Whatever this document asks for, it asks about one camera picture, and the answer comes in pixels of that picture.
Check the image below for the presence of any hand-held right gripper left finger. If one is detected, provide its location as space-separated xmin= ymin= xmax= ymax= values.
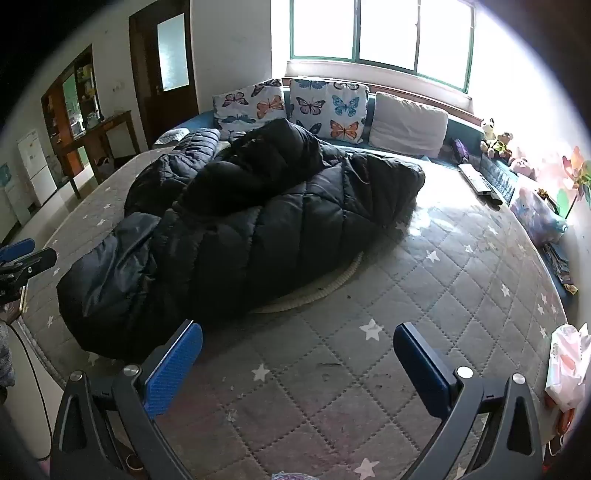
xmin=50 ymin=318 xmax=204 ymax=480

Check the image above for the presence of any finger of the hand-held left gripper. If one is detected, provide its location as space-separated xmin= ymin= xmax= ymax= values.
xmin=0 ymin=248 xmax=58 ymax=283
xmin=0 ymin=238 xmax=37 ymax=263

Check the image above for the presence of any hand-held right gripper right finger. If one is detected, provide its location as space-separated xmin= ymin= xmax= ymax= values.
xmin=393 ymin=322 xmax=544 ymax=480

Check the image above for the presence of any black puffer coat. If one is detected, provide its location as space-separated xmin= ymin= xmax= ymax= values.
xmin=56 ymin=117 xmax=426 ymax=363

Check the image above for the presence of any white low cabinet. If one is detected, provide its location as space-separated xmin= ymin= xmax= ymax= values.
xmin=0 ymin=164 xmax=31 ymax=227

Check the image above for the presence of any grey quilted star bed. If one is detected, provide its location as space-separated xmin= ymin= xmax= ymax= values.
xmin=21 ymin=138 xmax=571 ymax=480

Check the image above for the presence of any white fridge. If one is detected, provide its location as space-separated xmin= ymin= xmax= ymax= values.
xmin=17 ymin=129 xmax=58 ymax=206

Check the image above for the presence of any round woven mat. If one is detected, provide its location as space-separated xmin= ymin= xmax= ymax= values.
xmin=252 ymin=251 xmax=365 ymax=315

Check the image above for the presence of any wooden table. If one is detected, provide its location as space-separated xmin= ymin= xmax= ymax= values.
xmin=60 ymin=111 xmax=141 ymax=199

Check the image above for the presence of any white plastic bag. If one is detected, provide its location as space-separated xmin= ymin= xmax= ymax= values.
xmin=545 ymin=323 xmax=591 ymax=412

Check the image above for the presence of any wooden display cabinet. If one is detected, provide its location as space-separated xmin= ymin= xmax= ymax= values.
xmin=41 ymin=44 xmax=100 ymax=171

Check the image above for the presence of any patterned armrest cover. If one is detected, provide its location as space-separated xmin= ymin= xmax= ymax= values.
xmin=154 ymin=128 xmax=190 ymax=146

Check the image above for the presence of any pastel plush cushion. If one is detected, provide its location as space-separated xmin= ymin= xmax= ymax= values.
xmin=510 ymin=187 xmax=568 ymax=244

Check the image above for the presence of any dark wooden door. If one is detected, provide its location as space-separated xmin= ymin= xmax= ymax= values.
xmin=129 ymin=0 xmax=199 ymax=148

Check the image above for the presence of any pink plush toy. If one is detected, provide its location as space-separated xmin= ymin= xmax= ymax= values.
xmin=509 ymin=157 xmax=537 ymax=179

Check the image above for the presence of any brown plush toy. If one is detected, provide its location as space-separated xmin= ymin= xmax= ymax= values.
xmin=492 ymin=131 xmax=515 ymax=161

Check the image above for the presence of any black and white plush toy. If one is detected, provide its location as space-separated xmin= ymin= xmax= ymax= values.
xmin=479 ymin=117 xmax=498 ymax=158

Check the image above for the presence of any blue sofa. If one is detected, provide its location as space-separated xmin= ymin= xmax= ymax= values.
xmin=152 ymin=88 xmax=518 ymax=206

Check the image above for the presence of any plain white pillow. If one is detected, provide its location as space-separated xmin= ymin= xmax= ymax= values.
xmin=368 ymin=91 xmax=450 ymax=158

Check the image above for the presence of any colourful paper pinwheel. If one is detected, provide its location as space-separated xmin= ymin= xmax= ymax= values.
xmin=555 ymin=147 xmax=591 ymax=219

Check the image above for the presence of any butterfly print pillow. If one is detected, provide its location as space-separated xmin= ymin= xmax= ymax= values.
xmin=213 ymin=78 xmax=287 ymax=139
xmin=288 ymin=78 xmax=370 ymax=145

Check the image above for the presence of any green framed window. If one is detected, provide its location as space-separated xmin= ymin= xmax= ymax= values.
xmin=290 ymin=0 xmax=476 ymax=90

